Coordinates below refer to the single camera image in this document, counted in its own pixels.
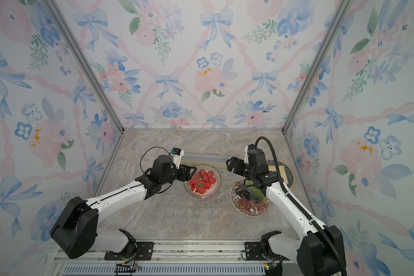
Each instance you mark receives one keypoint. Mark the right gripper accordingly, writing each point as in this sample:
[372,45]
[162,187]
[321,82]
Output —
[238,169]

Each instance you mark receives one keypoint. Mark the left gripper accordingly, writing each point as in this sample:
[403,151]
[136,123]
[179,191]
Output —
[189,175]

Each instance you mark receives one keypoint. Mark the plastic wrap dispenser box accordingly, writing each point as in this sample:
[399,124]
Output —
[205,158]

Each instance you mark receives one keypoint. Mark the glass plate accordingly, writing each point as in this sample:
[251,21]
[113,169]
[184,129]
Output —
[215,189]

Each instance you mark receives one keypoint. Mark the patterned fruit plate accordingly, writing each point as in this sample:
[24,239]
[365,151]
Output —
[248,200]

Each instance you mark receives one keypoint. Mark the blue yellow-rimmed plate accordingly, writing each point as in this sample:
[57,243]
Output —
[283,172]

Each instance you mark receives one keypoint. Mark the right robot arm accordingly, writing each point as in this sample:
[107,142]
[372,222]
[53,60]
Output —
[319,249]

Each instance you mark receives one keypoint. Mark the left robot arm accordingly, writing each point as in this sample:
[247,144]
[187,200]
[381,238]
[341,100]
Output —
[76,230]

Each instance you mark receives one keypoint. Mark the red strawberries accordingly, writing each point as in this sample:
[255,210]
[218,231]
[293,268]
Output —
[202,182]

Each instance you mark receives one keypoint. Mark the black grapes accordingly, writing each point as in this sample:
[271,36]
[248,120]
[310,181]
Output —
[244,193]

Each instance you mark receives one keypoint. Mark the green grapes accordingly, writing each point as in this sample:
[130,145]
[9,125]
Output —
[255,194]

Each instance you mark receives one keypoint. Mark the red grapes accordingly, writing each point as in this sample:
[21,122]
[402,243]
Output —
[251,208]

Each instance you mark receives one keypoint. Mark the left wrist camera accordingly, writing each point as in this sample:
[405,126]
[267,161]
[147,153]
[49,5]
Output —
[176,155]

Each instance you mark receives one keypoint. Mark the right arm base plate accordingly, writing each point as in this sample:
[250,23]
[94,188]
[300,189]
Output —
[254,252]

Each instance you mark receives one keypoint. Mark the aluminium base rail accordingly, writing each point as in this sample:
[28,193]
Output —
[177,258]

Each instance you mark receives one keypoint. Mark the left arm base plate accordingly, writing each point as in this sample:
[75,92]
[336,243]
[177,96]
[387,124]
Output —
[145,250]

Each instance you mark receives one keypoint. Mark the left aluminium corner post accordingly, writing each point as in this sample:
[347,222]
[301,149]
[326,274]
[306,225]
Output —
[64,29]

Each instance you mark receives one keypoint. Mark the aluminium corner post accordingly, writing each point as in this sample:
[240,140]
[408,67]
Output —
[321,54]
[64,29]

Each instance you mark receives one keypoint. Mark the right aluminium corner post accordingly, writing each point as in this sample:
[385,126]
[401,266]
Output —
[321,54]

